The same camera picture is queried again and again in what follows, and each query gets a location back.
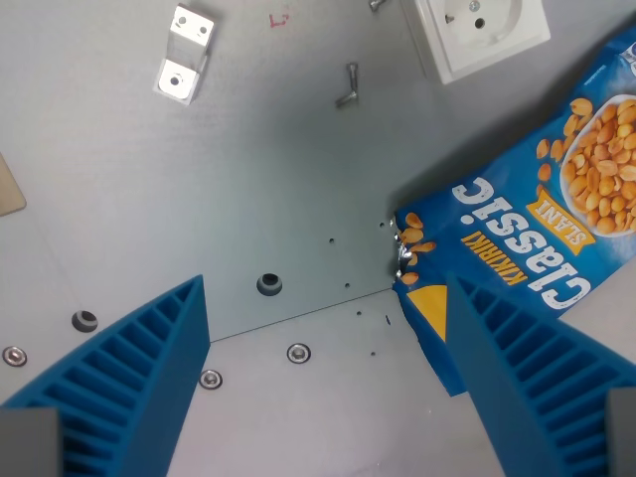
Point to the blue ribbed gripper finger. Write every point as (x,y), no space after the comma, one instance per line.
(124,377)
(536,392)

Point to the countersunk table screw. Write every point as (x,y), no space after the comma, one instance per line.
(14,356)
(211,379)
(298,353)

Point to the blue peanut snack bag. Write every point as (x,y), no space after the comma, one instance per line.
(541,223)

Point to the silver bolt with hex head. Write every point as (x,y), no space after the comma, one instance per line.
(353,77)
(376,4)
(347,98)

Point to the aluminium angle bracket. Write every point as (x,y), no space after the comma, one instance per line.
(185,54)

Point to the white electrical wall socket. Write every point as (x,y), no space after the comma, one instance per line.
(479,35)

